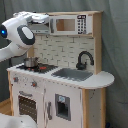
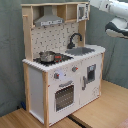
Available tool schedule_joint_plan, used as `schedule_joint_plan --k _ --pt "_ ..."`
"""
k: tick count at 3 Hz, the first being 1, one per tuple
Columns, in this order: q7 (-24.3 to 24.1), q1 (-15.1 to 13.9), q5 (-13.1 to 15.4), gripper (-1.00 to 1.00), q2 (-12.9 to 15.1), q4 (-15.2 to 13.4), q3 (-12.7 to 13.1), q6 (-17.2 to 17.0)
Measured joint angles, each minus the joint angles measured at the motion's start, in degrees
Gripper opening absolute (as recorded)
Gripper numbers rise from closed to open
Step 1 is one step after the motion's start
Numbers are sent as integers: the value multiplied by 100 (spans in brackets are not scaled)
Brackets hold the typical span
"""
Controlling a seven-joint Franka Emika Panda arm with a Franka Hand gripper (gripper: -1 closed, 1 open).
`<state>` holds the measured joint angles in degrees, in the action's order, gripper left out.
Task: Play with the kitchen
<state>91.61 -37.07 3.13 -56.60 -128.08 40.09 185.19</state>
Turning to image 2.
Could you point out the grey sink basin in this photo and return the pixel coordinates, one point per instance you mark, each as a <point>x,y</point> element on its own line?
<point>79,51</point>

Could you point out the red stove knob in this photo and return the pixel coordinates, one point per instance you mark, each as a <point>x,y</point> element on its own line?
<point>74,69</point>
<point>56,75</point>

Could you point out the white cabinet door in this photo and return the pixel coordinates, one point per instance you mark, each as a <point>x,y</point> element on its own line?
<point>90,79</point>

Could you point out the black stovetop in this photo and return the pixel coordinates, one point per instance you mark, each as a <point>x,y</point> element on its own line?
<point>59,58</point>

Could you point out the wooden toy kitchen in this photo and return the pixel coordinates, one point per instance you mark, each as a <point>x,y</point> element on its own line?
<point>40,84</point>

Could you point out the grey range hood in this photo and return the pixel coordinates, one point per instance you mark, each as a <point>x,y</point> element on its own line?
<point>48,18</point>

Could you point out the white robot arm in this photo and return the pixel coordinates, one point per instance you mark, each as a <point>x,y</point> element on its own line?
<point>118,27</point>

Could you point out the red right stove knob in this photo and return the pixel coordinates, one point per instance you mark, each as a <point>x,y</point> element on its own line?
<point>74,69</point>

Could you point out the red left stove knob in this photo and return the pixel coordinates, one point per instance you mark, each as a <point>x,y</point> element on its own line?
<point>56,75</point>

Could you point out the silver cooking pot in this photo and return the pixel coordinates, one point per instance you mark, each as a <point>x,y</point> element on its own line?
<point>47,56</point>

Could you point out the oven door with window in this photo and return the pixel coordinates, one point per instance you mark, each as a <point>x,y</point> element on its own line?
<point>64,96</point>

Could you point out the black toy faucet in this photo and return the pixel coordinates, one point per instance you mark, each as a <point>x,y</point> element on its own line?
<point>71,43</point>

